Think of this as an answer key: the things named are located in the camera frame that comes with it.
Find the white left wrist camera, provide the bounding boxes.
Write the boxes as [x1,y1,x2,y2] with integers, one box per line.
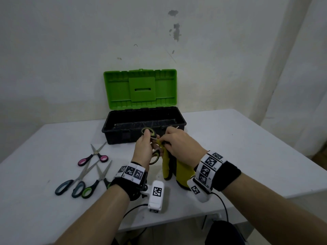
[140,180,165,214]

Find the grey handled scissors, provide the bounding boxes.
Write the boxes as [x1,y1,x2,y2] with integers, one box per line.
[55,159,100,198]

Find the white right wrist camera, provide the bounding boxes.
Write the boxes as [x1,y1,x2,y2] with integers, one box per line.
[186,176,213,203]

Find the bright green handled scissors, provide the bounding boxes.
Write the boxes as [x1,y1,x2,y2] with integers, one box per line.
[81,160,113,199]

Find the white curtain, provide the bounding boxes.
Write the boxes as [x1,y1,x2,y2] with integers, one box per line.
[260,0,327,158]

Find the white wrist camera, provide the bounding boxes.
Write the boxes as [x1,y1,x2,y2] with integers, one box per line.
[186,176,213,203]
[140,180,165,214]

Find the black camera cable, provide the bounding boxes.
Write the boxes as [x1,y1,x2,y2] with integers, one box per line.
[212,192,229,223]
[122,203,149,245]

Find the black toolbox with green lid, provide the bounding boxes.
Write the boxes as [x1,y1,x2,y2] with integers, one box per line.
[102,69,187,145]

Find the black wristband with markers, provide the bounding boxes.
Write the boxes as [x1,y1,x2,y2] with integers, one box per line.
[110,162,149,201]
[193,150,242,195]

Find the black right camera cable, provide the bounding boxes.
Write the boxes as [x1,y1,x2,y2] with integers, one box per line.
[212,192,229,223]

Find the olive green handled scissors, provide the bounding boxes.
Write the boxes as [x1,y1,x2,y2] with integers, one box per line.
[141,127,161,166]

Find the person's right hand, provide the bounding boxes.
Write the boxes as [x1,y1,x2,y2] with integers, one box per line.
[158,126,208,168]

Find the black left camera cable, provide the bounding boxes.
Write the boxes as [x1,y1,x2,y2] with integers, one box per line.
[122,203,149,245]

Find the person's left hand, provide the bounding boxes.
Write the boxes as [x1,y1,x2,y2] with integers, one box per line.
[131,130,160,172]

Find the pink handled scissors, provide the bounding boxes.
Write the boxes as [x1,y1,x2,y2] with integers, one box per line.
[78,141,109,167]

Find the yellow black work glove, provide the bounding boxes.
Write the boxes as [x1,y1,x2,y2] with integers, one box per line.
[156,140,197,191]

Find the person's left forearm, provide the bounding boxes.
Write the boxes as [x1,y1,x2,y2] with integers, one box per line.
[52,184,131,245]

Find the person's leg in dark trousers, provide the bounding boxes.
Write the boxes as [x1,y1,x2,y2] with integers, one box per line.
[204,220,248,245]

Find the person's right forearm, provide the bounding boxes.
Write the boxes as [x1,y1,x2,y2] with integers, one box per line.
[221,173,327,245]

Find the black right wristband with markers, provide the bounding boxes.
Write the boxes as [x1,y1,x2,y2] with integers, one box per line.
[193,150,242,195]

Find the black left wristband with markers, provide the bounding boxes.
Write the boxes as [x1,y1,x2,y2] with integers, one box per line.
[110,162,149,201]

